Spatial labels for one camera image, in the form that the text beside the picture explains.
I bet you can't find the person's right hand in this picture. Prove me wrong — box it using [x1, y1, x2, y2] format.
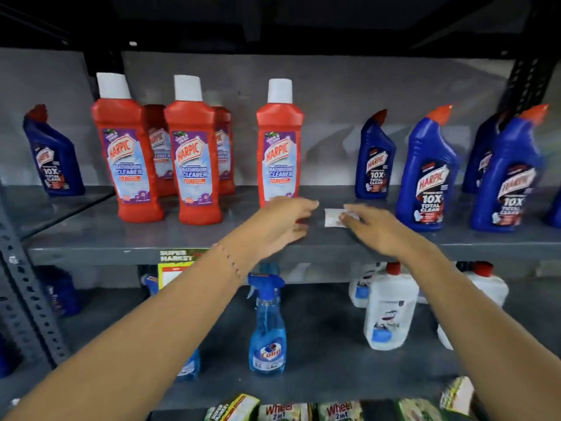
[340, 203, 429, 262]

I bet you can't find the thin beaded bracelet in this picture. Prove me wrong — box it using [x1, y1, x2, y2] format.
[212, 244, 243, 279]

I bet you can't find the person's left hand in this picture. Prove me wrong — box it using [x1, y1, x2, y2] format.
[236, 196, 320, 277]

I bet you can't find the person's right forearm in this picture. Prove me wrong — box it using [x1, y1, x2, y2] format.
[403, 239, 561, 421]

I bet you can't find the small blue toilet cleaner bottle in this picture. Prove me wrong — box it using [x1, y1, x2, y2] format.
[461, 112, 509, 194]
[354, 109, 397, 200]
[23, 104, 86, 197]

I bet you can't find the large blue toilet cleaner bottle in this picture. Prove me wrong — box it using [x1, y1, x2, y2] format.
[395, 104, 461, 233]
[471, 104, 550, 233]

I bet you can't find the green detergent packet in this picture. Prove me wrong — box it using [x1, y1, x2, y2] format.
[203, 394, 260, 421]
[316, 401, 365, 421]
[439, 376, 477, 418]
[394, 398, 444, 421]
[258, 403, 314, 421]

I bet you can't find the grey perforated shelf post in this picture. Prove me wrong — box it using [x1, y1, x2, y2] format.
[0, 201, 71, 369]

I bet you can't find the small white paper tag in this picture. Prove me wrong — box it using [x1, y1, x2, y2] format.
[324, 208, 361, 228]

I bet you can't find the red cleaner bottle white cap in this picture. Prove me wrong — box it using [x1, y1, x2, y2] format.
[256, 79, 304, 208]
[213, 106, 236, 196]
[91, 73, 165, 224]
[143, 104, 177, 198]
[164, 75, 223, 226]

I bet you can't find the yellow and green shelf label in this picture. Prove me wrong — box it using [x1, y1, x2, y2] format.
[157, 248, 208, 291]

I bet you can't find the black perforated shelf post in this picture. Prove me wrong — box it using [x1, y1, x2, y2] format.
[84, 49, 127, 89]
[499, 52, 561, 125]

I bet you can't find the person's left forearm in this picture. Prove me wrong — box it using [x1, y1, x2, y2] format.
[4, 243, 246, 421]

